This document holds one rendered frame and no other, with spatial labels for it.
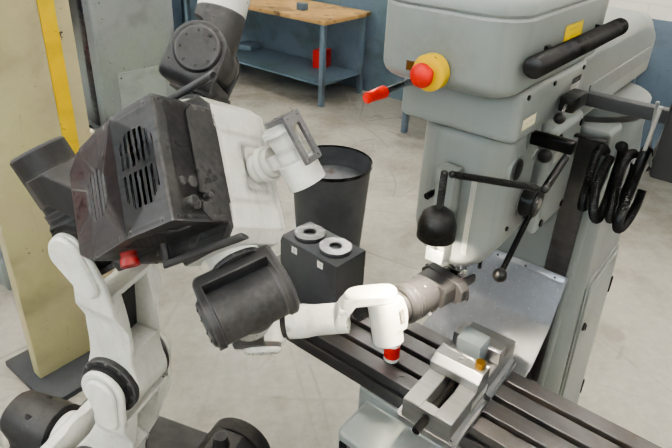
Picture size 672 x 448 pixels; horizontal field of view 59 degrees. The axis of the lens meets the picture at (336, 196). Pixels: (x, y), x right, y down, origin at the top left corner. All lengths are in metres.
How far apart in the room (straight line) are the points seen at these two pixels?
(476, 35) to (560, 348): 1.15
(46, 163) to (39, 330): 1.71
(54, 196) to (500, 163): 0.84
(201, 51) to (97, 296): 0.54
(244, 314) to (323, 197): 2.32
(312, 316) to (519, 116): 0.57
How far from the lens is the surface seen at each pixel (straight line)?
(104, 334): 1.39
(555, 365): 1.92
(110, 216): 0.99
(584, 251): 1.70
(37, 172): 1.26
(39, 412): 1.84
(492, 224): 1.21
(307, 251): 1.62
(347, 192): 3.24
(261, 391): 2.81
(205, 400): 2.80
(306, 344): 1.68
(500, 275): 1.23
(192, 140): 0.94
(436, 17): 0.98
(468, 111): 1.09
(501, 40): 0.95
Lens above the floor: 2.02
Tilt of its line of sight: 28 degrees down
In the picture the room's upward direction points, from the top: 3 degrees clockwise
